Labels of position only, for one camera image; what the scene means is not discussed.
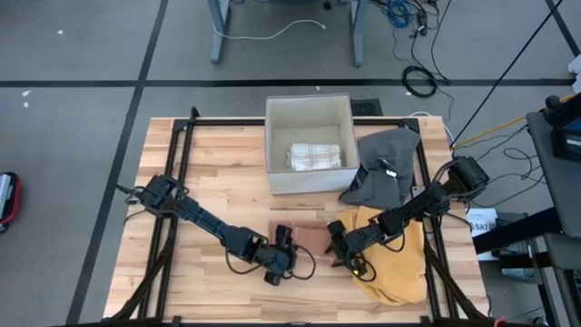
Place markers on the black aluminium table frame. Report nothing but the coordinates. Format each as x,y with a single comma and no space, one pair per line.
377,121

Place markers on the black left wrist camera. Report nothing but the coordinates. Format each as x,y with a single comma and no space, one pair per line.
284,232

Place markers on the red black case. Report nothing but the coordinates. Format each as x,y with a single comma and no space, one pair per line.
16,204

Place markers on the grey desk leg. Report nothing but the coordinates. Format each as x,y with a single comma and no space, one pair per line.
219,32
358,32

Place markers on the white crumpled object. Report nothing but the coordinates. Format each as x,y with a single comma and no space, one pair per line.
576,72

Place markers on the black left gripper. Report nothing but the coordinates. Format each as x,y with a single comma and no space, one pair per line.
272,260

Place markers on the white printed paper sheet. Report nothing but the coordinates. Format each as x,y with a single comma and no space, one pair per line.
481,222

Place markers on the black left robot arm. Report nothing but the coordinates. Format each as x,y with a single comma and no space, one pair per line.
199,215

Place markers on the blue plastic bin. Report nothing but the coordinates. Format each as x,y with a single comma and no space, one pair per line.
517,274

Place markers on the grey metal mounting plate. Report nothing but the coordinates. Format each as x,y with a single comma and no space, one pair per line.
416,191

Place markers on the white beige plaid towel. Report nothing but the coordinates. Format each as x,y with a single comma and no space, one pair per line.
315,156

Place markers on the thin black pole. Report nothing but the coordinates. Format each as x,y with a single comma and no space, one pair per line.
507,72

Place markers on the beige fabric storage box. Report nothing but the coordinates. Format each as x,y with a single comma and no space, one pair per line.
313,184

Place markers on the black equipment cart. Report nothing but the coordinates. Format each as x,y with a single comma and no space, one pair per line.
549,181

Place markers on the black perforated mat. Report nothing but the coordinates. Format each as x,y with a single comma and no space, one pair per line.
367,108

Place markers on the black device with blue screen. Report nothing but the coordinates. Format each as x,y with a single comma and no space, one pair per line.
563,136

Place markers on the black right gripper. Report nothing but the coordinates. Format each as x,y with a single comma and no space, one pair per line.
358,238

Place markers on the terracotta pink towel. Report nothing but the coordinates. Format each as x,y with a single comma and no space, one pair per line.
308,236

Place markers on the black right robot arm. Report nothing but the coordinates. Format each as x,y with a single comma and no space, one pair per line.
426,204

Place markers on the mustard yellow towel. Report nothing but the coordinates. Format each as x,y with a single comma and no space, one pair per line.
399,272

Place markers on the dark grey towel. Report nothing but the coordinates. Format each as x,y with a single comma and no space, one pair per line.
381,154

